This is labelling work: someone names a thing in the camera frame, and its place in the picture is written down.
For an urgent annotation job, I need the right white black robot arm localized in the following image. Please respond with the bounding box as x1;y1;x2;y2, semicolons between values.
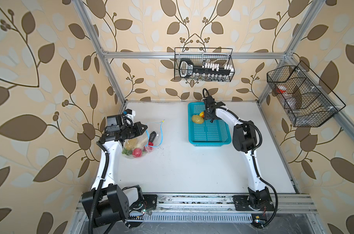
203;96;274;211

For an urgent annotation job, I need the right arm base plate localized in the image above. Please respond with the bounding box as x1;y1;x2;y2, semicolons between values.
232;195;276;212

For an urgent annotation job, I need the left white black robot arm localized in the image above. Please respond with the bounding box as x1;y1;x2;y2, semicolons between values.
81;109;147;234

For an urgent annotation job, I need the aluminium front rail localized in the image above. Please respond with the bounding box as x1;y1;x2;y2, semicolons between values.
143;193;317;215

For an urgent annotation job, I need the black wire basket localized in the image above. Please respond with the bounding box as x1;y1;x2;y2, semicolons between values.
267;61;346;127
174;47;235;82

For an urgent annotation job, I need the right black wire basket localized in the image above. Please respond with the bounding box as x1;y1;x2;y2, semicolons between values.
267;61;346;127

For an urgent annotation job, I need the red capped bottle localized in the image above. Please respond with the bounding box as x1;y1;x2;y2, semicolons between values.
275;85;292;99

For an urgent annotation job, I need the back black wire basket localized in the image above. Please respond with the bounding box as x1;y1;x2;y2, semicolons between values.
174;47;235;82

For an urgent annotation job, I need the black handled tool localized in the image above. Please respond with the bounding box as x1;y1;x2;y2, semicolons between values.
178;59;235;79

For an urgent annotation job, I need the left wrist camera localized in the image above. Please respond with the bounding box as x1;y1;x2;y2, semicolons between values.
123;109;136;120

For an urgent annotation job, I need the clear zip top bag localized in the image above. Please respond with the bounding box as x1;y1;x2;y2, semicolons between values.
122;121;165;159

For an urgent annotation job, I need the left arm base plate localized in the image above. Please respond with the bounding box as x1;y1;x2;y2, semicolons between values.
118;192;158;212

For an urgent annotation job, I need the teal plastic basket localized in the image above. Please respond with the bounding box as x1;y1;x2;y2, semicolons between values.
188;102;232;147

